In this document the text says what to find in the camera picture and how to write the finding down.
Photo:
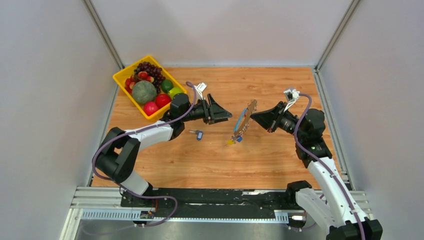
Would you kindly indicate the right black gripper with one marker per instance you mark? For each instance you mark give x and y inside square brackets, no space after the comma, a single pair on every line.
[268,119]

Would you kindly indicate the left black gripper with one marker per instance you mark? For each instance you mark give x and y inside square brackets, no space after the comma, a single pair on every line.
[213,113]

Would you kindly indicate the metal key plate blue handle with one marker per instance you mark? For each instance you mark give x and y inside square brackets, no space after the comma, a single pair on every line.
[242,123]

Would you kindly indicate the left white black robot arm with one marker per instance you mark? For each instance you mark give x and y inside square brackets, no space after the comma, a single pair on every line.
[118,152]

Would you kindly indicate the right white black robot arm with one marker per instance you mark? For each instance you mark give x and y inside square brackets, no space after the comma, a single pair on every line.
[338,215]

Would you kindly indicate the loose key blue tag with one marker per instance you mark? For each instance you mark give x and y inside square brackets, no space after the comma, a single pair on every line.
[199,134]

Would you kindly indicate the light green apple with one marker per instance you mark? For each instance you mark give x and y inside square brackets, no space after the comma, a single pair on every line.
[174,91]

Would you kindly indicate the dark green lime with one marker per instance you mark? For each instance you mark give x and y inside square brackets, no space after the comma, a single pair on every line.
[166,85]

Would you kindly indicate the red pink apple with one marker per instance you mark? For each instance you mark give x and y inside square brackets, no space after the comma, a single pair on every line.
[150,108]

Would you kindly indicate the yellow plastic fruit basket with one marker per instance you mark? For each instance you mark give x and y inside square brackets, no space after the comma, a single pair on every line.
[121,76]

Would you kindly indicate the dark purple grape bunch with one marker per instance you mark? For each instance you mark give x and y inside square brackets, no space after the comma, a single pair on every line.
[146,71]

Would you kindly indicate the green melon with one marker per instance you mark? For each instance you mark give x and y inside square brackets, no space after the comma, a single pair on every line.
[144,92]

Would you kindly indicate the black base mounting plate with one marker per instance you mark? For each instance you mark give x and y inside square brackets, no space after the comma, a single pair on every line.
[220,204]

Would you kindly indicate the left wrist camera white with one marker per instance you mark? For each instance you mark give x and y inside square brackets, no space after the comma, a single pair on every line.
[199,89]

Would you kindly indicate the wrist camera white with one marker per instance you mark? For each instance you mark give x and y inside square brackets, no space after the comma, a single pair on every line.
[199,89]
[291,95]

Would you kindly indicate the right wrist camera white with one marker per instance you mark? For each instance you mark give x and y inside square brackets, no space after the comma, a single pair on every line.
[291,95]

